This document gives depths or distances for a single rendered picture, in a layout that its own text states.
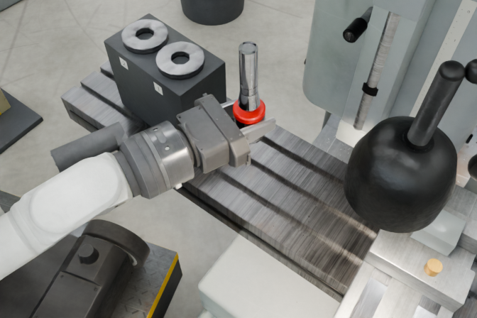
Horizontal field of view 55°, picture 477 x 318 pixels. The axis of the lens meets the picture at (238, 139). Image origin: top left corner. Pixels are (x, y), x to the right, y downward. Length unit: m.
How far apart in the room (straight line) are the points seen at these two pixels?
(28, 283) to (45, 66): 1.59
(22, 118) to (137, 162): 1.91
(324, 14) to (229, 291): 0.59
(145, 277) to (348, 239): 0.75
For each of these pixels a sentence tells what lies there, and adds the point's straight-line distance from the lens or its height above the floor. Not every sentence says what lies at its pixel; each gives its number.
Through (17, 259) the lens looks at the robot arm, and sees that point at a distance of 0.61.
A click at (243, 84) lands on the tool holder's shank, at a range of 0.61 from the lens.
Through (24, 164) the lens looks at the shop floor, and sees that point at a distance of 2.33.
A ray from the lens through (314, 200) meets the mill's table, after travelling 0.93.
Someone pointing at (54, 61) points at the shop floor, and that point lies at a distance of 2.75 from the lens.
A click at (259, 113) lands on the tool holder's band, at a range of 0.65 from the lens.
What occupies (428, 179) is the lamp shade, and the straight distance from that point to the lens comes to 0.31.
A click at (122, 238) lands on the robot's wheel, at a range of 1.32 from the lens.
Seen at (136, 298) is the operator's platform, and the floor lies 0.40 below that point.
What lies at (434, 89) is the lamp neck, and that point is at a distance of 0.28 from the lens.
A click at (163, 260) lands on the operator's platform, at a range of 1.48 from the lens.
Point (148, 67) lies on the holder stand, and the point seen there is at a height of 1.15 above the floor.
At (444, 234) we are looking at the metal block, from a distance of 0.78.
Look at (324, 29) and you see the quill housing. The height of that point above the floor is 1.44.
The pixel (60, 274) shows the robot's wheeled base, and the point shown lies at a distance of 1.33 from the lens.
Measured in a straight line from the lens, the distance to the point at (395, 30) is 0.41.
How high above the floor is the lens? 1.75
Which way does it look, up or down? 53 degrees down
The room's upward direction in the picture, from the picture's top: straight up
